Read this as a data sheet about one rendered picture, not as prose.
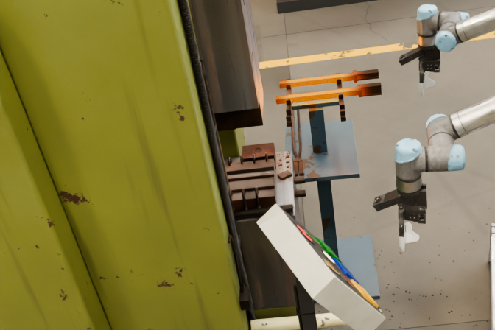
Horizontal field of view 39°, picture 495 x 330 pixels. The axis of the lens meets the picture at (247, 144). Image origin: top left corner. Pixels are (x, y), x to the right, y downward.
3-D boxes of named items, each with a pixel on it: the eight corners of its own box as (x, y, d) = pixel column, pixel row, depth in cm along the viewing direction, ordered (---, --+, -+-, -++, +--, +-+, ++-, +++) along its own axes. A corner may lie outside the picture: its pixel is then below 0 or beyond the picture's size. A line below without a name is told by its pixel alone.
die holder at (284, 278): (303, 235, 294) (291, 150, 269) (308, 304, 263) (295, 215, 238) (172, 248, 300) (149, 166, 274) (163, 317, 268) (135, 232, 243)
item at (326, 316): (381, 314, 238) (380, 303, 235) (383, 326, 234) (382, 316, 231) (253, 325, 243) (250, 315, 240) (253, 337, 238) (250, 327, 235)
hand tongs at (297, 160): (289, 99, 333) (289, 97, 333) (298, 98, 333) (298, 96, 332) (293, 176, 284) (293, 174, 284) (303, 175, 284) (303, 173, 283)
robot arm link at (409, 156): (425, 151, 195) (394, 152, 196) (425, 182, 201) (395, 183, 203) (423, 135, 201) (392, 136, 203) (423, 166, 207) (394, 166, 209)
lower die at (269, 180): (276, 174, 258) (273, 156, 253) (277, 211, 241) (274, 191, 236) (165, 187, 262) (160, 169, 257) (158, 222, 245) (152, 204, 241)
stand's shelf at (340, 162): (352, 122, 313) (351, 118, 312) (359, 177, 281) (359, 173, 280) (285, 129, 317) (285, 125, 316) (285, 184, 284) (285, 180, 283)
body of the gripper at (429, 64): (439, 74, 279) (440, 47, 272) (417, 74, 281) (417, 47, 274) (440, 65, 285) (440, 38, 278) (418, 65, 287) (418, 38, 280)
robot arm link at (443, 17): (465, 40, 261) (435, 39, 266) (469, 26, 270) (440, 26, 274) (465, 21, 257) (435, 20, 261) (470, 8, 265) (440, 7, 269)
